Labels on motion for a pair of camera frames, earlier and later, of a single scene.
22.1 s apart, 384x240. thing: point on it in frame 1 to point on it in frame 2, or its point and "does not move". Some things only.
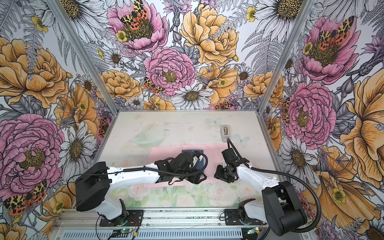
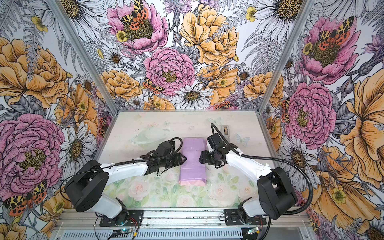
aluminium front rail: x=72 y=218 does not move
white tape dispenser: x=225 y=132 does not move
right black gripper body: x=224 y=175 to x=211 y=158
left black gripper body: x=193 y=177 to x=172 y=161
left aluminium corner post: x=62 y=12 does not move
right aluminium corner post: x=303 y=12 does not move
